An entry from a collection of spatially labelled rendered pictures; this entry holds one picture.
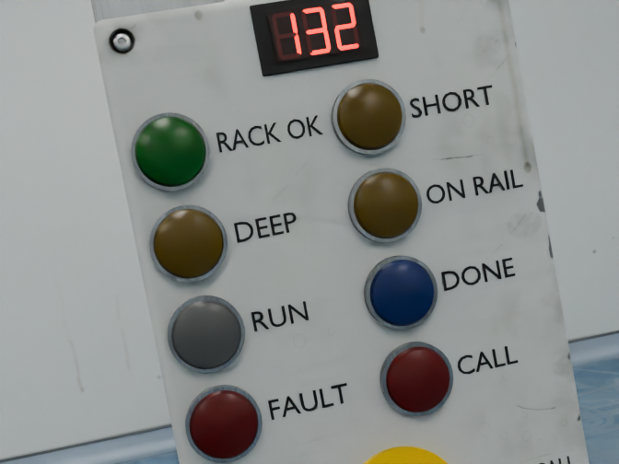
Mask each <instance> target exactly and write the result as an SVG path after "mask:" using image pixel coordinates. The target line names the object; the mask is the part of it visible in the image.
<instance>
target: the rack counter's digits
mask: <svg viewBox="0 0 619 464"><path fill-rule="evenodd" d="M267 16H268V21H269V26H270V30H271V36H272V41H273V45H274V55H275V59H276V63H282V62H288V61H294V60H299V59H306V58H311V57H317V56H323V55H328V54H334V53H340V52H351V51H356V50H362V49H364V45H363V40H362V35H361V30H360V25H359V20H358V14H357V10H356V0H346V1H340V2H334V3H328V4H322V5H315V6H304V7H298V8H292V9H286V10H279V11H274V12H267Z"/></svg>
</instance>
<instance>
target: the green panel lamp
mask: <svg viewBox="0 0 619 464"><path fill-rule="evenodd" d="M205 155H206V149H205V143H204V138H203V137H202V135H201V133H200V132H199V131H198V130H197V128H196V127H195V126H193V125H192V124H191V123H190V122H187V121H186V120H184V119H181V118H178V117H171V116H170V117H162V118H159V119H156V120H154V121H152V122H151V123H149V124H148V125H147V126H146V127H145V128H144V129H143V130H142V131H141V133H140V134H139V135H138V137H137V140H136V144H135V159H136V162H137V165H138V167H139V168H140V170H141V171H142V172H143V174H144V175H145V176H146V177H147V178H148V179H150V180H151V181H153V182H155V183H156V184H158V185H162V186H167V187H176V186H181V185H183V184H186V183H187V182H189V181H191V180H193V179H194V178H195V177H196V176H197V175H198V174H199V172H200V171H201V169H202V167H203V166H204V162H205Z"/></svg>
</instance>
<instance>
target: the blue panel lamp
mask: <svg viewBox="0 0 619 464"><path fill-rule="evenodd" d="M433 299H434V285H433V282H432V279H431V277H430V275H429V273H428V272H427V271H426V269H424V268H423V267H422V266H421V265H420V264H418V263H416V262H414V261H409V260H397V261H391V262H389V263H387V264H385V265H384V266H383V267H382V268H380V269H379V271H378V272H377V273H376V274H375V276H374V278H373V280H372V283H371V286H370V301H371V304H372V306H373V308H374V310H375V312H376V313H377V314H378V316H379V317H380V318H381V319H383V320H384V321H386V322H388V323H389V324H391V325H395V326H408V325H411V324H414V323H416V322H417V321H419V320H420V319H421V318H423V317H424V316H425V315H426V313H427V312H428V311H429V309H430V308H431V306H432V303H433Z"/></svg>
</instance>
